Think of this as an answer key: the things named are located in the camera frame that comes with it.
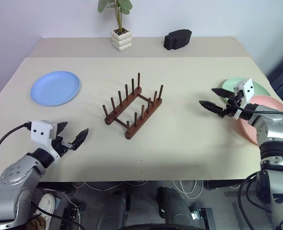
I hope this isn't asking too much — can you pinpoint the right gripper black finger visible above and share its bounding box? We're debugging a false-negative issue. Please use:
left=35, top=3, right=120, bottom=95
left=212, top=88, right=234, bottom=98
left=199, top=100, right=225, bottom=117

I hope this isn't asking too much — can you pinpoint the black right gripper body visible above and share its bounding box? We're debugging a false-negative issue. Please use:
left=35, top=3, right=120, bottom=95
left=219, top=92, right=243, bottom=118

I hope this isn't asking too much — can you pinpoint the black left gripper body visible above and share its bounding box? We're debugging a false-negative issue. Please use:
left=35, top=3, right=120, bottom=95
left=51, top=136, right=74, bottom=158

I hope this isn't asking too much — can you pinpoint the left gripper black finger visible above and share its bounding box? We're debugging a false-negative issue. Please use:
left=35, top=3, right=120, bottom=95
left=57, top=121, right=68, bottom=139
left=71, top=128, right=90, bottom=151

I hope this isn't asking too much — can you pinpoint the red plate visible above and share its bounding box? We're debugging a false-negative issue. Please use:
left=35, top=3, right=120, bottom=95
left=238, top=95, right=283, bottom=146

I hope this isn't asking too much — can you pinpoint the green plate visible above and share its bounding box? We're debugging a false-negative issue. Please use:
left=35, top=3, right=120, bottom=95
left=222, top=77, right=271, bottom=98

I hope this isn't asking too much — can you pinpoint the blue plate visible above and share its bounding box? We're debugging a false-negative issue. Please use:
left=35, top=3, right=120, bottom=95
left=30, top=70, right=81, bottom=107

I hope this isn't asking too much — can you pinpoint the brown wooden dish rack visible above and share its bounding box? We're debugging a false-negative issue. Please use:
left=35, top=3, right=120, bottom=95
left=104, top=72, right=164, bottom=140

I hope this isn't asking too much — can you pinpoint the white shoe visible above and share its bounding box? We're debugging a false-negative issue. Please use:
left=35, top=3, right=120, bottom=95
left=37, top=193, right=57, bottom=222

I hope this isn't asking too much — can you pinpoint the black foam block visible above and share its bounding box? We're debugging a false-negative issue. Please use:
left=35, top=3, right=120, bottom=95
left=164, top=28, right=193, bottom=51

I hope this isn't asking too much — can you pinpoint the dark rounded shape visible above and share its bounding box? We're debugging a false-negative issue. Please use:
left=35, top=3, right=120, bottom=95
left=157, top=186, right=192, bottom=230
left=100, top=188, right=131, bottom=230

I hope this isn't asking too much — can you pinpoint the green plant in white pot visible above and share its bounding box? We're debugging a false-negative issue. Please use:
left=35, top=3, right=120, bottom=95
left=97, top=0, right=134, bottom=52

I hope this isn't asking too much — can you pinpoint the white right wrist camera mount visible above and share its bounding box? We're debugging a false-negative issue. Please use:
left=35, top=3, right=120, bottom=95
left=233, top=78, right=254, bottom=120

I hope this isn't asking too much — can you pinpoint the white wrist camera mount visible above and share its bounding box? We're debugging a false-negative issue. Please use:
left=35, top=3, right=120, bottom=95
left=30, top=120, right=61, bottom=161
left=233, top=78, right=254, bottom=120

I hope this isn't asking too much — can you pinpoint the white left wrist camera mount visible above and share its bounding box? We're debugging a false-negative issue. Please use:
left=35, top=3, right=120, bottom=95
left=30, top=120, right=61, bottom=161

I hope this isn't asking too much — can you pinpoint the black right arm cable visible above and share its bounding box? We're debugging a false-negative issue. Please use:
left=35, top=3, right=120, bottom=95
left=232, top=98, right=283, bottom=230

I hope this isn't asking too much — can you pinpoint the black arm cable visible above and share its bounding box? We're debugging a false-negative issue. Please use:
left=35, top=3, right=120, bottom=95
left=0, top=122, right=84, bottom=230
left=232, top=98, right=283, bottom=230

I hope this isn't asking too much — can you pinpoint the white cable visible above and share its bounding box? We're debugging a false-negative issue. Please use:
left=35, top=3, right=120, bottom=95
left=172, top=179, right=204, bottom=200
left=73, top=181, right=148, bottom=193

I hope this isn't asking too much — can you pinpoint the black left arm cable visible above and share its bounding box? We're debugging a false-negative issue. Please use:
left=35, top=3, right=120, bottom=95
left=0, top=122, right=84, bottom=230

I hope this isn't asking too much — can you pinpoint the black metal bracket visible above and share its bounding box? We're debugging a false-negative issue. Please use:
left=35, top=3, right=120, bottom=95
left=63, top=203, right=86, bottom=227
left=190, top=207, right=215, bottom=230

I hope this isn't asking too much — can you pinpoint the black table frame bar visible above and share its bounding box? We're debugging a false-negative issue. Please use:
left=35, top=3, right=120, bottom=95
left=204, top=179, right=243, bottom=192

